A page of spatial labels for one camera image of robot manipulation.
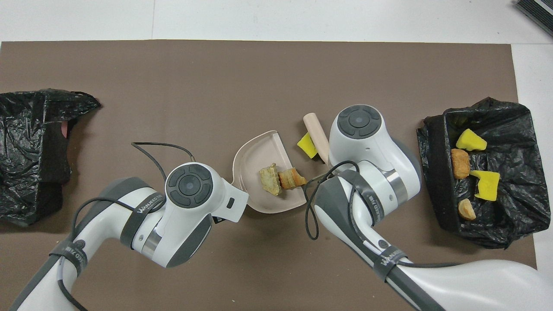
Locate beige brush black bristles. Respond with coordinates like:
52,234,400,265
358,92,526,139
303,113,331,165

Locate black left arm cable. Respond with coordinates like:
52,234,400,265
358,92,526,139
56,142,195,311

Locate pale bread chunk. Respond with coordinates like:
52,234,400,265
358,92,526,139
259,163,282,196

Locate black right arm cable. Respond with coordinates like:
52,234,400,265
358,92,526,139
305,161,463,268

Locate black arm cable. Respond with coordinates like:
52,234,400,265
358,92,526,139
56,142,195,311
305,161,463,268

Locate black bag-lined trash bin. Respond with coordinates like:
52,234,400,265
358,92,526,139
0,89,102,227
416,97,551,250

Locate brown fried nugget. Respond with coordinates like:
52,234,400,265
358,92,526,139
451,148,470,179

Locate brown table mat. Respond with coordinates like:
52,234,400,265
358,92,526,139
0,40,540,311

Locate striped croissant bread piece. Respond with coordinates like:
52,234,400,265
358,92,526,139
278,168,308,190

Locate pale curled pastry piece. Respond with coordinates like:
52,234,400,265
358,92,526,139
458,198,477,221

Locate notched yellow sponge piece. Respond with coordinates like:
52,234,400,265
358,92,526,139
469,170,501,202

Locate beige plastic dustpan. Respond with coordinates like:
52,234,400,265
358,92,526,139
232,131,308,214

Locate dark ribbed panel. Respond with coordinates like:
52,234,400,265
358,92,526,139
514,0,553,37

